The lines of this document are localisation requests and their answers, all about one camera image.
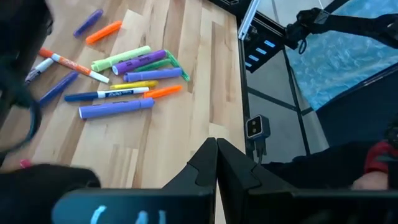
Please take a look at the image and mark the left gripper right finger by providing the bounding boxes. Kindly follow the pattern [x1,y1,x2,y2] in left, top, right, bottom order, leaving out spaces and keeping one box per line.
[216,138,398,224]

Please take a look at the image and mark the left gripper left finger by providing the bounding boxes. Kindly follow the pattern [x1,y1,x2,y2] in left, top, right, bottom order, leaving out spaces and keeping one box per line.
[52,138,218,224]

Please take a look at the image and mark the thin purple marker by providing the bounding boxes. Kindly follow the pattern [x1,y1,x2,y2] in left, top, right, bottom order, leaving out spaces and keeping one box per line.
[39,70,80,106]

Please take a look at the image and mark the red-orange thin highlighter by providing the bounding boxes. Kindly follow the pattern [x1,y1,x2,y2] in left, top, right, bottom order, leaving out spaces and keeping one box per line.
[85,20,123,45]

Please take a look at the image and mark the light green fat highlighter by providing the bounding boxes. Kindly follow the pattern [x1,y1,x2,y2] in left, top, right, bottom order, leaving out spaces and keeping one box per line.
[90,45,152,73]

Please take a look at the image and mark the blue dry-erase marker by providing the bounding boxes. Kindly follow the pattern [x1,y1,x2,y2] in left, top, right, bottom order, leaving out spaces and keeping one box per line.
[64,86,150,103]

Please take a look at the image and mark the purple fat marker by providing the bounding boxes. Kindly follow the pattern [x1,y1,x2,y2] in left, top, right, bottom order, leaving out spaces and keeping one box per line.
[123,67,183,83]
[111,49,168,76]
[78,97,155,120]

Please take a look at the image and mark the orange thin highlighter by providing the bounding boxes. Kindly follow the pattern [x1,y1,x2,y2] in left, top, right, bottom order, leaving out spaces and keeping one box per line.
[143,85,183,100]

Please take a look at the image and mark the green thin highlighter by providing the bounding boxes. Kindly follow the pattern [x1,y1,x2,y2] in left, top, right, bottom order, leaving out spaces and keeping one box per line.
[164,49,191,82]
[133,58,172,73]

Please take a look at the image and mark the black jointed support arm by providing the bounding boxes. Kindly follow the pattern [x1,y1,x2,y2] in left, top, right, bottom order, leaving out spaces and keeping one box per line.
[285,7,398,50]

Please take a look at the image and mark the person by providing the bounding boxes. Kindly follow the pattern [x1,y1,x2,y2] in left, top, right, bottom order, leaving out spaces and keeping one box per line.
[262,118,398,191]

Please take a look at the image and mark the orange dry-erase marker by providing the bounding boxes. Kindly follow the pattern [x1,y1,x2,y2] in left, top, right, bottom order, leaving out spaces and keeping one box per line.
[37,47,110,84]

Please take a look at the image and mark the purple thin highlighter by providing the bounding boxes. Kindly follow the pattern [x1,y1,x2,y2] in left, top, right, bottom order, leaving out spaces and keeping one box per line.
[73,8,104,39]

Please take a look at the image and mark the person's hand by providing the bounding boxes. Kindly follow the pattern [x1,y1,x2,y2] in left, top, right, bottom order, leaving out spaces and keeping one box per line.
[351,170,390,191]

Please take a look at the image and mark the yellow thin highlighter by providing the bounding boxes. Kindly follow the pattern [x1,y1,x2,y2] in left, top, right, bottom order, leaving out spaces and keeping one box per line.
[109,80,159,91]

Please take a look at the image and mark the black controller box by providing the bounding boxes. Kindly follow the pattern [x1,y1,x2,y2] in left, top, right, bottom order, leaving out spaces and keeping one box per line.
[241,17,286,74]

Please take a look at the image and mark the grey table-level camera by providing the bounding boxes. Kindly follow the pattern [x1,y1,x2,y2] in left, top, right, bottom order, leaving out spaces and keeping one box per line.
[245,114,272,157]

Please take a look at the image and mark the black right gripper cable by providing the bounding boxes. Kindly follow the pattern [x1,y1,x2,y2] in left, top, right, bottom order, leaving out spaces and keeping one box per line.
[0,99,43,155]

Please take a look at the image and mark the black aluminium table frame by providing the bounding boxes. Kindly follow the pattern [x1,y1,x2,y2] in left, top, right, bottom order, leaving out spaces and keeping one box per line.
[238,0,313,156]

